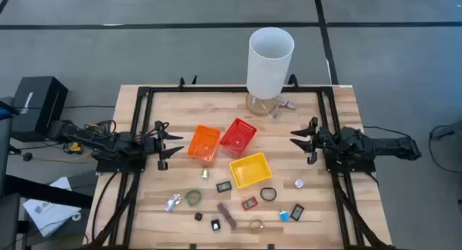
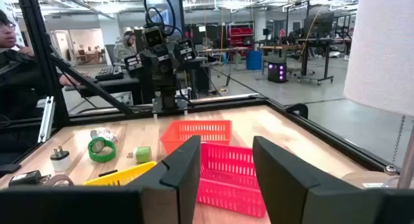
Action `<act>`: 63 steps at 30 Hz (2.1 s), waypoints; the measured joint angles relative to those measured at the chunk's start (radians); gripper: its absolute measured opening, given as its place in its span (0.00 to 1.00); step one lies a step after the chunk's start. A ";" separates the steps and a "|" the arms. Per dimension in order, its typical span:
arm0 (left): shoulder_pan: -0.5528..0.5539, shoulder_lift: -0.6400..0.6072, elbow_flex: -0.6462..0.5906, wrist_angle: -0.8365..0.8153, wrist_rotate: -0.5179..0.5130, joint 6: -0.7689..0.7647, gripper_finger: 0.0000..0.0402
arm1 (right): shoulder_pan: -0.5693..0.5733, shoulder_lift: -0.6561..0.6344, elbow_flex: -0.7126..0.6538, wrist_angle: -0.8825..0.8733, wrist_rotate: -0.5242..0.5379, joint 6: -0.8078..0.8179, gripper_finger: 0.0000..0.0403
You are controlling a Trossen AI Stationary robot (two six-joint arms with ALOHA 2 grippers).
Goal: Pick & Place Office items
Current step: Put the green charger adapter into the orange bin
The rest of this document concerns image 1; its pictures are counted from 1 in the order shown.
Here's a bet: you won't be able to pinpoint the red plastic basket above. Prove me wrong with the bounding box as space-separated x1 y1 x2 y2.
219 118 258 157

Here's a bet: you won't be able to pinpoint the yellow plastic basket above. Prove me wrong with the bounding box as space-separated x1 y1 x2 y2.
229 152 273 189

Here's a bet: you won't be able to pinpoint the clear lamp cable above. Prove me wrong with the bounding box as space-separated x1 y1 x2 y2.
258 95 299 120

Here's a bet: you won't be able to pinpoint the black cardboard box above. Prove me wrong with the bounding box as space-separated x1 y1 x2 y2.
10 75 69 142

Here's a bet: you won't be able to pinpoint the white shade table lamp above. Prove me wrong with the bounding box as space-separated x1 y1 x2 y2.
245 27 295 117

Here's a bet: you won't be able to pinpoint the red framed small display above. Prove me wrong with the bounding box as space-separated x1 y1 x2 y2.
241 197 259 211

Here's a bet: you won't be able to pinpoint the white paper sheets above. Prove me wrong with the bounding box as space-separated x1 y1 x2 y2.
22 176 82 238

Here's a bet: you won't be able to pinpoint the black tape roll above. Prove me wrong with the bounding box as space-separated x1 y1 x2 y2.
260 186 278 202

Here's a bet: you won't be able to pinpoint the orange plastic basket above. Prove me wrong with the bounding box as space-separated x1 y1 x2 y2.
186 124 222 163

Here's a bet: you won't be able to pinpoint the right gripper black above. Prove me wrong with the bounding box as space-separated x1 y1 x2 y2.
289 116 336 165

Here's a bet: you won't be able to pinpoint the clear tape roll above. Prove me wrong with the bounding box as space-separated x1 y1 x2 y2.
248 218 266 234

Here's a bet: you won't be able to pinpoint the black metal table frame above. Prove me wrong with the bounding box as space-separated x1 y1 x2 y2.
83 74 398 250

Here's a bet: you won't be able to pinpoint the green tape roll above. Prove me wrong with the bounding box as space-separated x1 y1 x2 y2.
184 189 203 207

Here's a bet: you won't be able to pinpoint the silver binder clip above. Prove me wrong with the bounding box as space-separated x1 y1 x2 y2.
164 193 181 212

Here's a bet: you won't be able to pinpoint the black floor beam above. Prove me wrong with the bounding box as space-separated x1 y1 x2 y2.
3 174 94 210

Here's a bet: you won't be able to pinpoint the black floor cable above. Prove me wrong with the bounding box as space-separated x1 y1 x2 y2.
428 124 462 174

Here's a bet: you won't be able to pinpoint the brown strip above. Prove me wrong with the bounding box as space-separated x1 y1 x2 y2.
217 202 238 230

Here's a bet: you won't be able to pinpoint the grey chair leg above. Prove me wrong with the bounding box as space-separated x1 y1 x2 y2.
429 120 462 142

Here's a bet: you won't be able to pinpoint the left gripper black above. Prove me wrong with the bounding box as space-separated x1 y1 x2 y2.
142 120 186 172

